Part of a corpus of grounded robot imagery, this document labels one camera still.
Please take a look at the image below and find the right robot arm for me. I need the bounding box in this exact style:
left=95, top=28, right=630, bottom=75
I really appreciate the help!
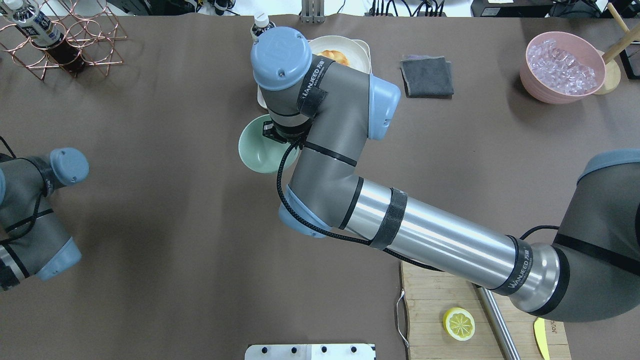
left=250, top=26, right=640, bottom=322

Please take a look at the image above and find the half lemon slice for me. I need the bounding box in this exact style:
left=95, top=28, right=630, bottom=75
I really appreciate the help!
left=442, top=307, right=476, bottom=342

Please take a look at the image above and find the yellow plastic knife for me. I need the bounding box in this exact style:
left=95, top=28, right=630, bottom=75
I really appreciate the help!
left=533, top=317, right=550, bottom=360

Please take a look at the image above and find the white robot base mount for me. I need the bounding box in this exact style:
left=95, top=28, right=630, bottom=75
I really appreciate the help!
left=244, top=342, right=377, bottom=360

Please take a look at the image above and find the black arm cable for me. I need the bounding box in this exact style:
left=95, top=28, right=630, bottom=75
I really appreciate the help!
left=276, top=138, right=560, bottom=273

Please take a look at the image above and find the bottle lying in rack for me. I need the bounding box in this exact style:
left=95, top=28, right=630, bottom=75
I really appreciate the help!
left=1, top=0, right=86, bottom=74

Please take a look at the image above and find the grey folded cloth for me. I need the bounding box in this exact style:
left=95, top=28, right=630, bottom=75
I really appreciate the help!
left=400, top=55, right=455, bottom=98

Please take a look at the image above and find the cream round plate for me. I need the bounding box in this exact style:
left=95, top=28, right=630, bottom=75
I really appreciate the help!
left=307, top=35, right=372, bottom=75

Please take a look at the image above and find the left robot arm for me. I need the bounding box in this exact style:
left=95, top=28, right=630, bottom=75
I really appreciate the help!
left=0, top=147, right=90, bottom=291

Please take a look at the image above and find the standing dark tea bottle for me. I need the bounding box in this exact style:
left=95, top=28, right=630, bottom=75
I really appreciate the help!
left=250, top=13, right=277, bottom=43

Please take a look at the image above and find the steel muddler black tip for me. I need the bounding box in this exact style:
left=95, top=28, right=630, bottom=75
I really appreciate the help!
left=473, top=284, right=521, bottom=360

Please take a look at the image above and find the pink bowl of ice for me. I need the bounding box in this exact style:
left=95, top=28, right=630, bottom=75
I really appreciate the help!
left=519, top=31, right=606, bottom=105

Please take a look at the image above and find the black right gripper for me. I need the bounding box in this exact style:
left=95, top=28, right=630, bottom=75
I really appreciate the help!
left=262, top=120, right=297, bottom=144

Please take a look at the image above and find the glazed donut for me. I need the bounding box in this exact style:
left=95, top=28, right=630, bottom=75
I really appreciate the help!
left=317, top=49, right=351, bottom=67

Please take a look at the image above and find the wooden glass drying stand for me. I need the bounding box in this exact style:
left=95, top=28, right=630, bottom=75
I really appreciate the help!
left=594, top=2, right=640, bottom=95

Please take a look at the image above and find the mint green bowl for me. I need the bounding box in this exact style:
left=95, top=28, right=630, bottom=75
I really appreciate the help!
left=238, top=114, right=291, bottom=174

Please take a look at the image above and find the cream serving tray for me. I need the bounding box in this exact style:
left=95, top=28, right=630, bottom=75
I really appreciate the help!
left=257, top=39, right=374, bottom=109

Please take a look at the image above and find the copper wire bottle rack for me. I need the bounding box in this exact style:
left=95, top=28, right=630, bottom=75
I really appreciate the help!
left=1, top=0, right=130, bottom=81

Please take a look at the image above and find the bamboo cutting board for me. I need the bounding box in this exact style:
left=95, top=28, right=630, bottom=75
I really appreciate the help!
left=400, top=262, right=572, bottom=360

